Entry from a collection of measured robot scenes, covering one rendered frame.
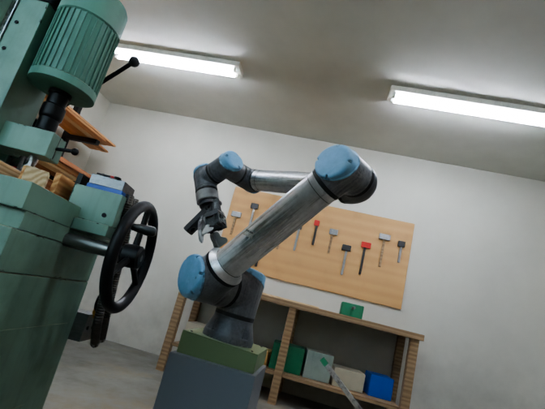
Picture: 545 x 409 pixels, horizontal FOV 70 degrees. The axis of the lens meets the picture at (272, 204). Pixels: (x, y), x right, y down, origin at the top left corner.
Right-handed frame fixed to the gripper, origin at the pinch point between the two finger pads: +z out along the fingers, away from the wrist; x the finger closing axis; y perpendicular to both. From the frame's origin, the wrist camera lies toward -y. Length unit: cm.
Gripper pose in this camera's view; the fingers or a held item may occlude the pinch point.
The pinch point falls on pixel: (209, 250)
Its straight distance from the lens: 150.1
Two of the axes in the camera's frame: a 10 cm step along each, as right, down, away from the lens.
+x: 3.3, 4.1, 8.5
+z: 2.0, 8.5, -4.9
